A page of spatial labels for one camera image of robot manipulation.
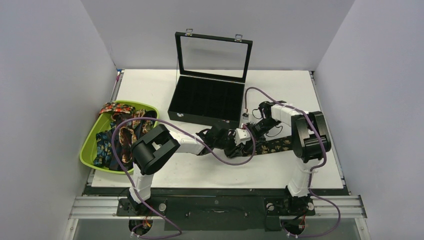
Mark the red floral tie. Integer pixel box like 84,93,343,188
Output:
99,102,136,122

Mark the brown paisley tie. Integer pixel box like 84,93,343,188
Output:
118,119,155,169

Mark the purple cable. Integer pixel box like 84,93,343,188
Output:
243,86,341,239
111,117,257,240

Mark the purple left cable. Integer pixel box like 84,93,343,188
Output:
111,117,257,240

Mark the black gold floral tie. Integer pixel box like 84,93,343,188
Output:
239,136,293,157

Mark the green plastic bin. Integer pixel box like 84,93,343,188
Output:
79,100,159,174

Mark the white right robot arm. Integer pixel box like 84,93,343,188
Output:
247,101,332,214

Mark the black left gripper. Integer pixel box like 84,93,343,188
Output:
213,131,243,158

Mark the blue floral tie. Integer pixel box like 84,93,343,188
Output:
93,130,115,169

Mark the black display case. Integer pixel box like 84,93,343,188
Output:
167,28,253,128

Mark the aluminium rail frame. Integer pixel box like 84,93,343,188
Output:
69,195,367,220

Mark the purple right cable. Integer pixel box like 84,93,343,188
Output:
243,86,341,239

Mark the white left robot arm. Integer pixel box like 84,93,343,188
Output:
127,124,256,215

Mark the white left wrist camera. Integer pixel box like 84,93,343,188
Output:
234,124,252,146

